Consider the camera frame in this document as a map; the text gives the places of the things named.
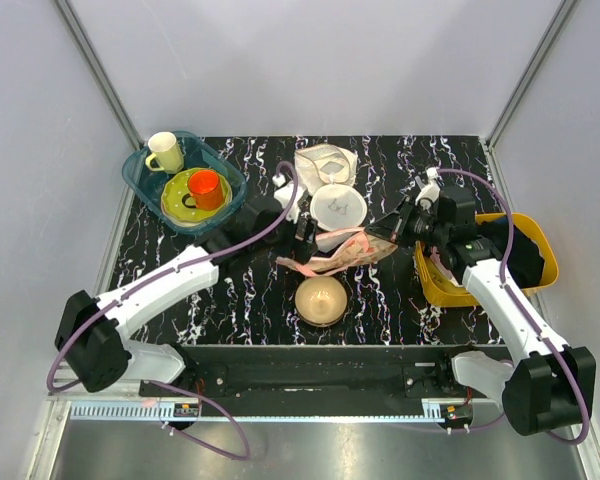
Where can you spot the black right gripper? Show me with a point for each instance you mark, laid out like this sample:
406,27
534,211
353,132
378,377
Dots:
394,227

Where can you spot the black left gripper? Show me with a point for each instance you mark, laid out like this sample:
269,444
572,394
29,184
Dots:
304,249

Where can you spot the pink floral mesh laundry bag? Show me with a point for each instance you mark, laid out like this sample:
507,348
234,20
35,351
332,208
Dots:
343,248

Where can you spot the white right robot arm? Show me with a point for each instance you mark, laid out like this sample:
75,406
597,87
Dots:
548,384

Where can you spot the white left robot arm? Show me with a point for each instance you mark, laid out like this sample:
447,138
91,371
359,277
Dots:
95,334

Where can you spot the round white mesh laundry bag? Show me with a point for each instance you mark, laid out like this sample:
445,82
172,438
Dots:
337,206

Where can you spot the cream mesh laundry bag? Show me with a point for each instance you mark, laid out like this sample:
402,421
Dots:
325,164

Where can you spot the pink garment in basket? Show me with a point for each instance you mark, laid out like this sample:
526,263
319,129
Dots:
436,259

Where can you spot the beige bowl with brown rim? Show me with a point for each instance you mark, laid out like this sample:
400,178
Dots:
321,301

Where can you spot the yellow plastic basket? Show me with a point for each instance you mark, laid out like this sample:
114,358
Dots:
443,293

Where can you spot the orange mug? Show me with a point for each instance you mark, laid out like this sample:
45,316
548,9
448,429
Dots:
204,191

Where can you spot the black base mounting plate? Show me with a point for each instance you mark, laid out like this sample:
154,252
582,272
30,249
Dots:
400,371

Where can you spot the black clothes in basket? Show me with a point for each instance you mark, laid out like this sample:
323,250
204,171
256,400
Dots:
525,262

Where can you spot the green dotted plate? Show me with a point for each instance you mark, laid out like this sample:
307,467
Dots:
176,188

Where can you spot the pale yellow mug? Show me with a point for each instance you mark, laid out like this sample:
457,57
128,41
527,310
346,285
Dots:
165,154

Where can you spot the teal plastic tub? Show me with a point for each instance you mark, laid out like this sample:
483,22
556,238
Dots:
148,186

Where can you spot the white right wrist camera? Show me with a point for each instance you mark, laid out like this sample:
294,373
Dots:
429,192

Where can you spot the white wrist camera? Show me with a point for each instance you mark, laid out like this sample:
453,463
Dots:
429,192
283,195

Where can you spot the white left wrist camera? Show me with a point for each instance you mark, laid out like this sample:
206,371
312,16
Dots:
283,195

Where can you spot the aluminium frame rail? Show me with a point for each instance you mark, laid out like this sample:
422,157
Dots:
80,37

